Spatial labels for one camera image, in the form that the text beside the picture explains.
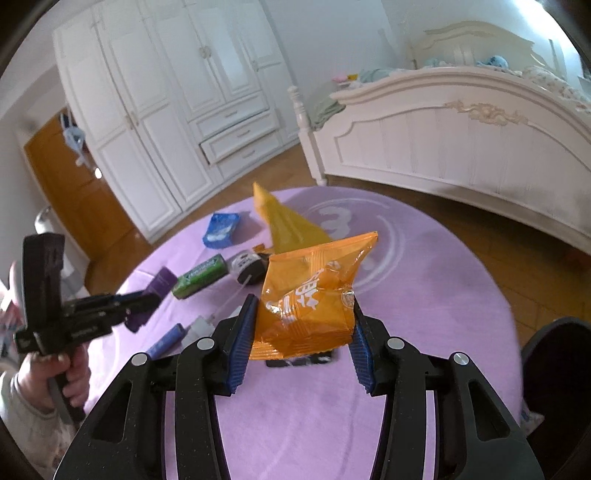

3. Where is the white ornate bed frame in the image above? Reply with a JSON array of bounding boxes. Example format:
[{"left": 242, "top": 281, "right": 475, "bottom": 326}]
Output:
[{"left": 287, "top": 21, "right": 590, "bottom": 251}]

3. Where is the black white round object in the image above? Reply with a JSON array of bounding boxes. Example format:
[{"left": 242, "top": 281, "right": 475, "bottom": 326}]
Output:
[{"left": 228, "top": 250, "right": 269, "bottom": 286}]

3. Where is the green gum pack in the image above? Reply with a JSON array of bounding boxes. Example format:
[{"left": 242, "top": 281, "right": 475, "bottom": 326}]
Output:
[{"left": 171, "top": 254, "right": 228, "bottom": 300}]

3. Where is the purple small box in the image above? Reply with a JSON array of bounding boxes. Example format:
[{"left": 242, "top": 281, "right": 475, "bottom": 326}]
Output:
[{"left": 124, "top": 267, "right": 177, "bottom": 333}]

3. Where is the blue wet wipes pack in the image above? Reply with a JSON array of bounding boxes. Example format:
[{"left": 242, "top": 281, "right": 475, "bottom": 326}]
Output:
[{"left": 202, "top": 213, "right": 240, "bottom": 249}]

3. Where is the left hand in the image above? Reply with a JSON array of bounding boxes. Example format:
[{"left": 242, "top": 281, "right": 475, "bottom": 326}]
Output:
[{"left": 15, "top": 342, "right": 92, "bottom": 413}]

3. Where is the yellow plastic bag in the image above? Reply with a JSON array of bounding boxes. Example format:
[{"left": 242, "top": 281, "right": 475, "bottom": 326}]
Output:
[{"left": 252, "top": 183, "right": 332, "bottom": 254}]

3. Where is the white wardrobe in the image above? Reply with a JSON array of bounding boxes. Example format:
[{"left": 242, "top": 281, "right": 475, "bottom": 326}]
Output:
[{"left": 53, "top": 1, "right": 297, "bottom": 241}]

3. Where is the orange snack bag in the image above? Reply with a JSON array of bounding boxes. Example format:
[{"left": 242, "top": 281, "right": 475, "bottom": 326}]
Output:
[{"left": 250, "top": 231, "right": 379, "bottom": 361}]

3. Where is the blue tube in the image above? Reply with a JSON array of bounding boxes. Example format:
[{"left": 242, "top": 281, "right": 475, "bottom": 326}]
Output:
[{"left": 146, "top": 323, "right": 186, "bottom": 360}]

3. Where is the black round trash bin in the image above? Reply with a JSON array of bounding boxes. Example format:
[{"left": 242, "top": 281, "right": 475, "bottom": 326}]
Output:
[{"left": 522, "top": 317, "right": 590, "bottom": 479}]

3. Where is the orange wooden door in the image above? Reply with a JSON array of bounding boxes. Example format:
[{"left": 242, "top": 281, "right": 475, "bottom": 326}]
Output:
[{"left": 24, "top": 117, "right": 140, "bottom": 261}]

